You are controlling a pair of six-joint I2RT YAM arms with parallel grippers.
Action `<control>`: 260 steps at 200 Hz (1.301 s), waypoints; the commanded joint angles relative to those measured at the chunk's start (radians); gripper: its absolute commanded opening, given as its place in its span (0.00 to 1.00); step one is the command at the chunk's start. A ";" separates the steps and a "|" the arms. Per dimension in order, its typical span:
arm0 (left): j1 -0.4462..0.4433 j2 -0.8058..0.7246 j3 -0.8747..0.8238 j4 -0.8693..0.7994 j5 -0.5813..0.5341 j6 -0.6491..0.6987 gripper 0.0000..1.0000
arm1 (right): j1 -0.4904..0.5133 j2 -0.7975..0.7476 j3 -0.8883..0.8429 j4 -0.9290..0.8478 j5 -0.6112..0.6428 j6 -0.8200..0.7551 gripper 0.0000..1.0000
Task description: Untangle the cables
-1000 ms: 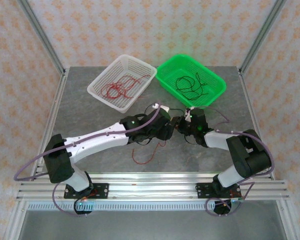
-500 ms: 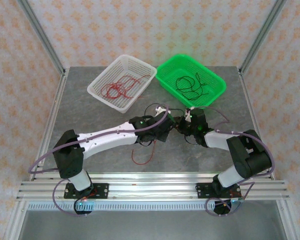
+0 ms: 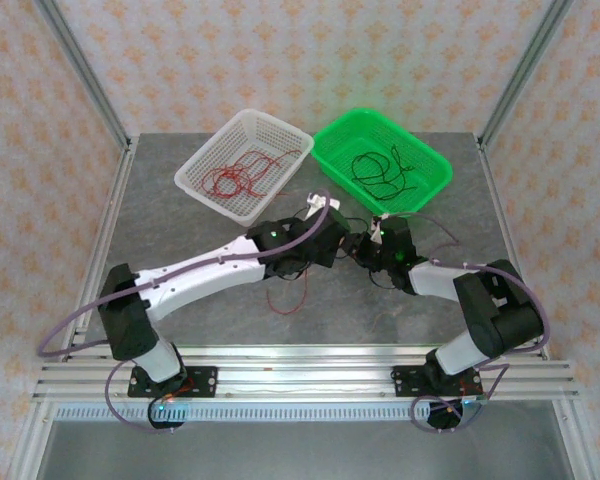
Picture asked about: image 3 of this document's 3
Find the aluminium frame post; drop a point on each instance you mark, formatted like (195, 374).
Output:
(87, 75)
(521, 75)

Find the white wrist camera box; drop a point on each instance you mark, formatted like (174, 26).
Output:
(378, 235)
(316, 200)

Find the green plastic mesh basket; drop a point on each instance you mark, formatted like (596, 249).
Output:
(340, 145)

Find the white plastic mesh basket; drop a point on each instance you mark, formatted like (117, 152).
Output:
(200, 165)

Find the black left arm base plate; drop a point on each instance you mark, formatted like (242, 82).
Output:
(205, 382)

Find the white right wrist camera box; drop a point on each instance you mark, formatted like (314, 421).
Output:
(378, 235)

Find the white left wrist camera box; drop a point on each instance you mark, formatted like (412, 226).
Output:
(316, 200)

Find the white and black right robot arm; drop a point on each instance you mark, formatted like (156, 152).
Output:
(500, 310)

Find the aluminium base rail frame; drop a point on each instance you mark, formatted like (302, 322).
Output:
(305, 360)

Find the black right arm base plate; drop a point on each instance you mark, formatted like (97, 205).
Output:
(405, 382)

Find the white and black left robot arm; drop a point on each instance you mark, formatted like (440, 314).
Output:
(205, 275)

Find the aluminium table side rail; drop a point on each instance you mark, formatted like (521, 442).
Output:
(102, 250)
(497, 200)

